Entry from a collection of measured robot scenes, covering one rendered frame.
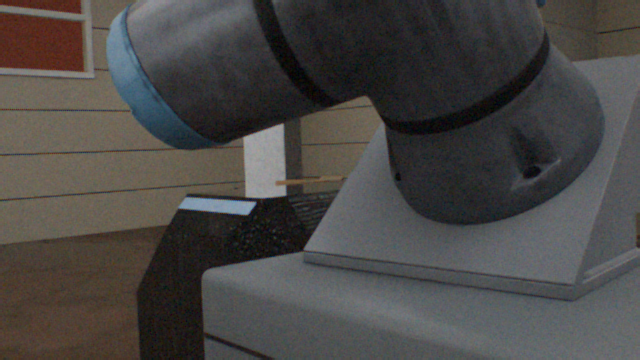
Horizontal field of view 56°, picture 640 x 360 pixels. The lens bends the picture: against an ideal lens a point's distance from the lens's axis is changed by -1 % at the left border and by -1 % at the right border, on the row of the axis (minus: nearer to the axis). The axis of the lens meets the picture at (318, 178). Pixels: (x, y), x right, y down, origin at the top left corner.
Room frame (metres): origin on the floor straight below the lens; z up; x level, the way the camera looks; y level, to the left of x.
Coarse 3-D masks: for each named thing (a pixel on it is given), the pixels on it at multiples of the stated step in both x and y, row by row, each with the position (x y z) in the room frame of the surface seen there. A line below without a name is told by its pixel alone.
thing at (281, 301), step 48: (240, 288) 0.52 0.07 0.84; (288, 288) 0.48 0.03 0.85; (336, 288) 0.47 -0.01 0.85; (384, 288) 0.47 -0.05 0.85; (432, 288) 0.46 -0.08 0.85; (624, 288) 0.44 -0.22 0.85; (240, 336) 0.52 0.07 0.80; (288, 336) 0.47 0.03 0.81; (336, 336) 0.43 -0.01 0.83; (384, 336) 0.39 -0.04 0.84; (432, 336) 0.37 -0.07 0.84; (480, 336) 0.35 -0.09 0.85; (528, 336) 0.34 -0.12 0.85; (576, 336) 0.34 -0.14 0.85; (624, 336) 0.33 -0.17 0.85
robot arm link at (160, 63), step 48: (144, 0) 0.53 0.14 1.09; (192, 0) 0.48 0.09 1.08; (240, 0) 0.45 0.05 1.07; (144, 48) 0.50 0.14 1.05; (192, 48) 0.48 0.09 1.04; (240, 48) 0.46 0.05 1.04; (144, 96) 0.51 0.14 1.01; (192, 96) 0.49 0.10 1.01; (240, 96) 0.48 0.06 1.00; (288, 96) 0.48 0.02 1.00; (192, 144) 0.55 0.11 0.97
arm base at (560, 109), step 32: (544, 32) 0.47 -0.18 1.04; (544, 64) 0.46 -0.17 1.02; (512, 96) 0.45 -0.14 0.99; (544, 96) 0.46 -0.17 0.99; (576, 96) 0.48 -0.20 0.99; (416, 128) 0.47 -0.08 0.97; (448, 128) 0.46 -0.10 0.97; (480, 128) 0.46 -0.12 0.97; (512, 128) 0.46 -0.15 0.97; (544, 128) 0.46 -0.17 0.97; (576, 128) 0.47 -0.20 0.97; (416, 160) 0.50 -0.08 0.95; (448, 160) 0.48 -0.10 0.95; (480, 160) 0.47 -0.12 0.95; (512, 160) 0.46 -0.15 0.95; (544, 160) 0.47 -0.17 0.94; (576, 160) 0.47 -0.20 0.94; (416, 192) 0.52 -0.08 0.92; (448, 192) 0.49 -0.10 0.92; (480, 192) 0.47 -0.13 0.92; (512, 192) 0.47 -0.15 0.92; (544, 192) 0.47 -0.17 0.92
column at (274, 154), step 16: (272, 128) 2.54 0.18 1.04; (288, 128) 2.56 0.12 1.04; (256, 144) 2.56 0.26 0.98; (272, 144) 2.54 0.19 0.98; (288, 144) 2.55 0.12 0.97; (256, 160) 2.56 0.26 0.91; (272, 160) 2.54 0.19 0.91; (288, 160) 2.55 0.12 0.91; (256, 176) 2.56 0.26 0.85; (272, 176) 2.54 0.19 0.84; (288, 176) 2.54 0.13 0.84
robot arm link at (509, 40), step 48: (288, 0) 0.43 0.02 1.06; (336, 0) 0.42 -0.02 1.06; (384, 0) 0.40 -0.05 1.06; (432, 0) 0.40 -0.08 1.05; (480, 0) 0.41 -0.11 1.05; (528, 0) 0.44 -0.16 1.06; (288, 48) 0.44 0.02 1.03; (336, 48) 0.43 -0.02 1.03; (384, 48) 0.43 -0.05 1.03; (432, 48) 0.42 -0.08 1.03; (480, 48) 0.42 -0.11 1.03; (528, 48) 0.44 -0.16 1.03; (336, 96) 0.48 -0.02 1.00; (384, 96) 0.47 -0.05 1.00; (432, 96) 0.44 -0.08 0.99; (480, 96) 0.44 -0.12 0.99
